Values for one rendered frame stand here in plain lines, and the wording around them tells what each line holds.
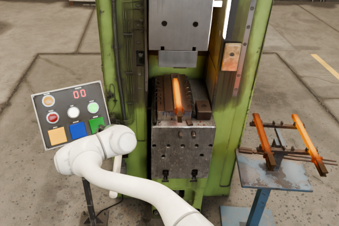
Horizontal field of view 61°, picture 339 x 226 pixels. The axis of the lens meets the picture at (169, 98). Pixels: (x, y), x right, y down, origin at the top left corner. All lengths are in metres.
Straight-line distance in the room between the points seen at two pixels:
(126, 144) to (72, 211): 1.51
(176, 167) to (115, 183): 1.03
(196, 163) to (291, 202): 1.05
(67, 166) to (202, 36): 0.87
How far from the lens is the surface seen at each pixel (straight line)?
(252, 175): 1.81
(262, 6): 1.66
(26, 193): 2.71
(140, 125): 1.94
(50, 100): 1.53
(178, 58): 1.51
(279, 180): 1.84
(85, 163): 1.01
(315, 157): 1.63
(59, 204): 2.56
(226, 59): 1.69
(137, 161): 2.16
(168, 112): 1.69
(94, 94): 1.55
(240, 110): 1.95
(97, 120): 1.56
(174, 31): 1.45
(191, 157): 1.86
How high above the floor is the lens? 1.99
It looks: 34 degrees down
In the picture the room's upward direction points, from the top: 3 degrees clockwise
